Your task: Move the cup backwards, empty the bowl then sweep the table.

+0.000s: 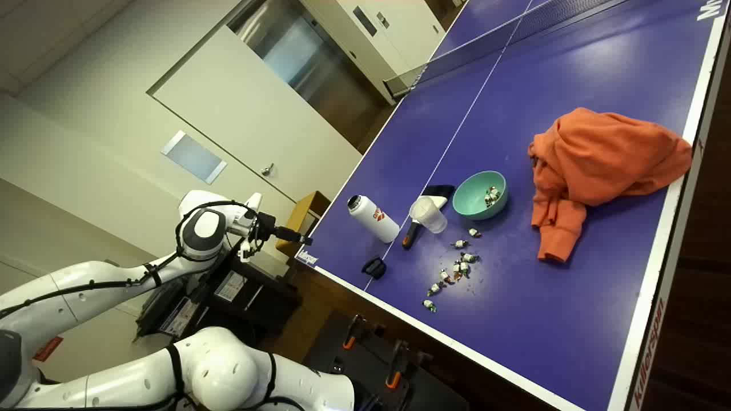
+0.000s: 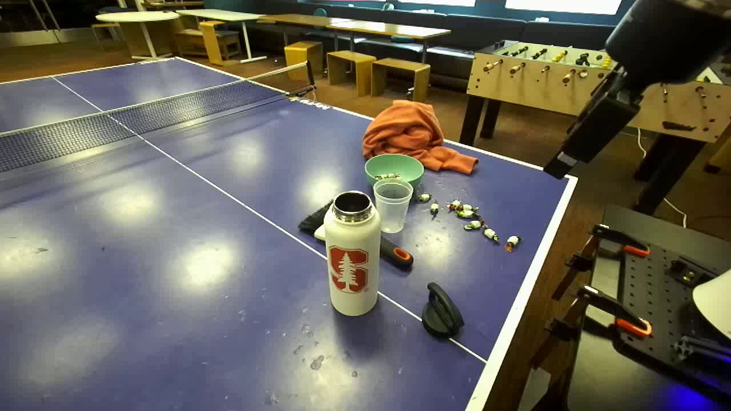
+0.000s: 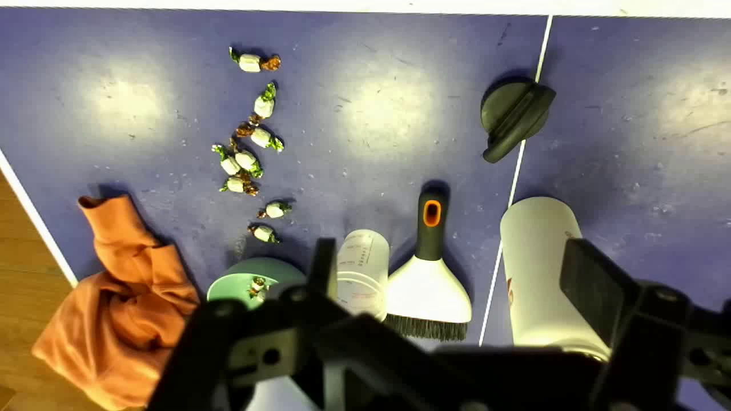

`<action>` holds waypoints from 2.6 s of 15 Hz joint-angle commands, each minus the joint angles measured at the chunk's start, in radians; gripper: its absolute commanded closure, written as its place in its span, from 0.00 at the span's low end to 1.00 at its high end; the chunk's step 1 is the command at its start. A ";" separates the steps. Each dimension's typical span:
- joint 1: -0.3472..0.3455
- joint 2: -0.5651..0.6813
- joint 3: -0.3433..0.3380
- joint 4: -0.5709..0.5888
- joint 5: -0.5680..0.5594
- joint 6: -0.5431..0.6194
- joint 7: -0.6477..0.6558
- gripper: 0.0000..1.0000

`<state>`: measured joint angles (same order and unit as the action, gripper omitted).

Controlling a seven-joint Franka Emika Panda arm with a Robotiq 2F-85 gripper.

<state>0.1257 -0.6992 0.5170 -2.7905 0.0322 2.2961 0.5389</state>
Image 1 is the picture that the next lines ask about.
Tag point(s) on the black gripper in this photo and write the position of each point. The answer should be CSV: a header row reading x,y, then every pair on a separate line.
x,y
266,227

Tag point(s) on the clear plastic measuring cup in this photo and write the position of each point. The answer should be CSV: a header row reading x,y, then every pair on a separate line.
x,y
431,216

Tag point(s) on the teal green bowl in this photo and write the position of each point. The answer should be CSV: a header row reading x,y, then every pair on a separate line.
x,y
471,207

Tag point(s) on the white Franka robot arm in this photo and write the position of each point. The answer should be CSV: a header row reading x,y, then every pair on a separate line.
x,y
84,305

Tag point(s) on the wooden stool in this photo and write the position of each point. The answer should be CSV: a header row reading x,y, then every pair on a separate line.
x,y
311,209

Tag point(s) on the white bottle red logo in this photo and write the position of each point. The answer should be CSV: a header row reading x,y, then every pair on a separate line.
x,y
374,217

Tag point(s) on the black bottle cap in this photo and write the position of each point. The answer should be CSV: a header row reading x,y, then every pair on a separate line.
x,y
374,267

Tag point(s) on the black equipment cart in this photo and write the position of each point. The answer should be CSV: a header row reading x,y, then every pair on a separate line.
x,y
229,301

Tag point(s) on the pale door notice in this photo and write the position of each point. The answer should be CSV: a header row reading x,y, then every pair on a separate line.
x,y
195,156

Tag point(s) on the white door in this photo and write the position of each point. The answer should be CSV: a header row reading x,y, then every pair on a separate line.
x,y
242,116

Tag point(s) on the white cabinet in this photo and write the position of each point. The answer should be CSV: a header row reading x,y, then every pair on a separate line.
x,y
397,30

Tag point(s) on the table tennis net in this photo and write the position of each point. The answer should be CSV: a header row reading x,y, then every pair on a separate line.
x,y
471,41

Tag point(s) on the orange cloth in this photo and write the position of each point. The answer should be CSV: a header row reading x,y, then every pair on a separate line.
x,y
601,161

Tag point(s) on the black perforated mount plate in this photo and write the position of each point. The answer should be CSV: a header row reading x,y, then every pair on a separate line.
x,y
366,380

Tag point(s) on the red wall sign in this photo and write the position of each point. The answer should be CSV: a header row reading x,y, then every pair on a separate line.
x,y
46,347

